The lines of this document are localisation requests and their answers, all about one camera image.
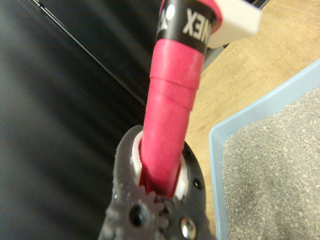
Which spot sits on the black curtain stand pole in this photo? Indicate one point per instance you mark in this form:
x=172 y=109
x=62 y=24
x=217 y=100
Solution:
x=100 y=61

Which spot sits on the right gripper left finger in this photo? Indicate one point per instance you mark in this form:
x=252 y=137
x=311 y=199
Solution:
x=122 y=200

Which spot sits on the blue litter tray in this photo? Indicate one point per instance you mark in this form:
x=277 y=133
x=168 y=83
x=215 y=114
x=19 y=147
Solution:
x=262 y=162

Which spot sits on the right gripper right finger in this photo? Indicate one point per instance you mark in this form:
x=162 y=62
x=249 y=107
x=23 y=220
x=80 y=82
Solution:
x=196 y=212

